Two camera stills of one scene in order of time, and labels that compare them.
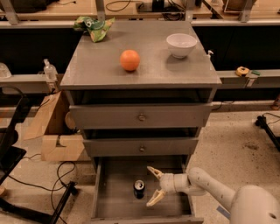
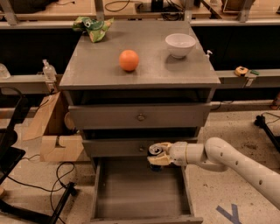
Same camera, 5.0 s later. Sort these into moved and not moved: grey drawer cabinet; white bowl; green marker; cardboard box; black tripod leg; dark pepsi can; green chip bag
Moved: dark pepsi can
Not moved: green marker; cardboard box; white bowl; green chip bag; black tripod leg; grey drawer cabinet
